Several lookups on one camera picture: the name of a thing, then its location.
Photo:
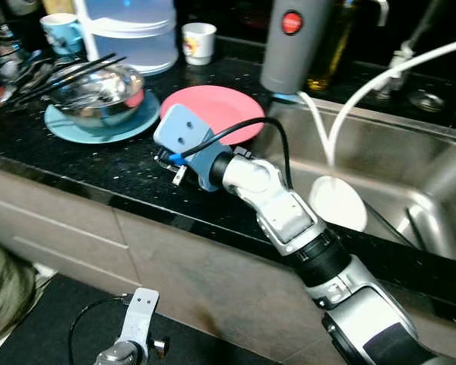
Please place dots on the pink plate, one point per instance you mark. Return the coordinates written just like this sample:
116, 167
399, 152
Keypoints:
220, 106

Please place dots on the steel bowl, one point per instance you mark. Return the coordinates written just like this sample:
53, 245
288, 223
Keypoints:
99, 91

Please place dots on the black chopstick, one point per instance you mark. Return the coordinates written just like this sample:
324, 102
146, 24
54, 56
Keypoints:
76, 68
99, 68

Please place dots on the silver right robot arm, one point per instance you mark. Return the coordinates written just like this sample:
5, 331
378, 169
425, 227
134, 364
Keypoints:
289, 213

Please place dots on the teal plate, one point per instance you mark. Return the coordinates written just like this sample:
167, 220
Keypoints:
137, 125

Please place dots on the black floor mat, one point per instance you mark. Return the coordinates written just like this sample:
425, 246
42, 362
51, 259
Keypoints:
205, 346

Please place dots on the wide brown cabinet panel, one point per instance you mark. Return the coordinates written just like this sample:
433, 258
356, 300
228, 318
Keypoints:
213, 281

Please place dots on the white cartoon print cup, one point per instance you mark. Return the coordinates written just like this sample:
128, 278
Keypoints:
199, 42

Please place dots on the brown drawer front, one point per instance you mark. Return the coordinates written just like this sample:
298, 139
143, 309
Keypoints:
45, 204
61, 239

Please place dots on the translucent white water container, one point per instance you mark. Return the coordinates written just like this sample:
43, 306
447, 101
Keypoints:
129, 34

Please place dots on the small blue pad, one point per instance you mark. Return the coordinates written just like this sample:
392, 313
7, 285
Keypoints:
286, 97

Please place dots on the blue mug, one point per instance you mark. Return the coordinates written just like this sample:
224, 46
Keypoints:
59, 34

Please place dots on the grey thermos flask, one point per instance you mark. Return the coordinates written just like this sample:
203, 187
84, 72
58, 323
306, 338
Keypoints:
292, 53

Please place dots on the green plastic bag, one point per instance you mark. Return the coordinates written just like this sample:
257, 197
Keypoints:
4, 289

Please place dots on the white plate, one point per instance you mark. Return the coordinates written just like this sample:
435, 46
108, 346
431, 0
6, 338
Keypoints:
338, 204

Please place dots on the yellow oil bottle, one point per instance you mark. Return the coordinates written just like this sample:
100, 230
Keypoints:
334, 53

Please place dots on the round metal sink fitting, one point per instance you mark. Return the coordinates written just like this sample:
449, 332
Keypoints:
427, 101

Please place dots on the steel sink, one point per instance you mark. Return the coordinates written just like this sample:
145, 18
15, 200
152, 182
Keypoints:
410, 167

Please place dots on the sink faucet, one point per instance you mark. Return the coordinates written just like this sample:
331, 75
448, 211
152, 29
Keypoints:
399, 57

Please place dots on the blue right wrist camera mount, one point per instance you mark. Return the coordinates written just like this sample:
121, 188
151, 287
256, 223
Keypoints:
184, 129

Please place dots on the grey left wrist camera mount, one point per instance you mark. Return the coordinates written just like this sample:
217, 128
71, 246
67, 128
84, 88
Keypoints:
142, 312

